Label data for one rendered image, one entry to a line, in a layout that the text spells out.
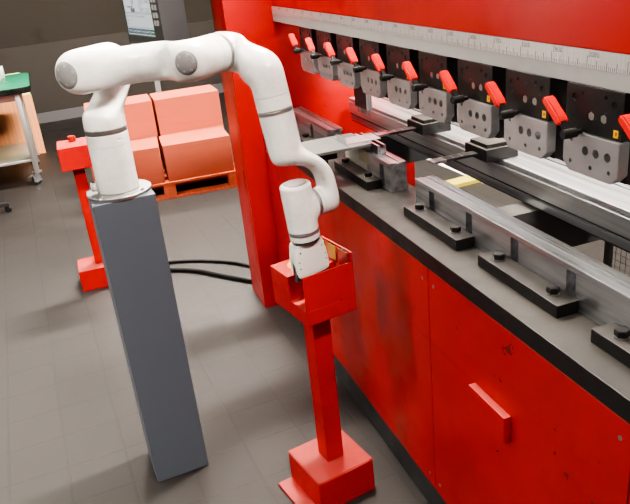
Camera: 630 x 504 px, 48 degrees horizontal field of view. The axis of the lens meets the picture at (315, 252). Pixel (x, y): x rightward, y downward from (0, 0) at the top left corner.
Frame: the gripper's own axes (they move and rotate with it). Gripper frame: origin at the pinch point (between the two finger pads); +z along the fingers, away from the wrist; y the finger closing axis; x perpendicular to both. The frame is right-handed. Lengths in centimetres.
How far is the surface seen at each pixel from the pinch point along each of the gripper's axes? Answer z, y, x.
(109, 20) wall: -19, -151, -725
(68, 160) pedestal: -1, 21, -214
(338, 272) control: -4.4, -5.5, 4.9
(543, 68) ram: -59, -30, 58
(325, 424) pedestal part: 47.6, 4.6, -2.2
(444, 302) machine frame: -1.2, -18.1, 33.9
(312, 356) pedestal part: 23.9, 3.1, -4.5
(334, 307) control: 5.4, -2.3, 4.9
